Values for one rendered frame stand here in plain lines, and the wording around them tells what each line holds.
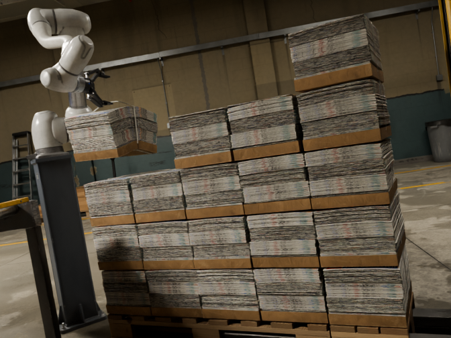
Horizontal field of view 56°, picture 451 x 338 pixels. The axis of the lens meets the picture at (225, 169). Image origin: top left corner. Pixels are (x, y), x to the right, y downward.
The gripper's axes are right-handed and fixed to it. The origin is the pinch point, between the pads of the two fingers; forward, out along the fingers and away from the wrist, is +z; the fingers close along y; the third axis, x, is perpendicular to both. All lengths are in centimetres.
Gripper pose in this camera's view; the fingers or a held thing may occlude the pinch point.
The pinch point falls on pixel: (108, 89)
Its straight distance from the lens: 240.6
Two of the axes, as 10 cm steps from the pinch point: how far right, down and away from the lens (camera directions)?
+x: 8.9, -1.0, -4.4
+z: 4.4, -0.4, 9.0
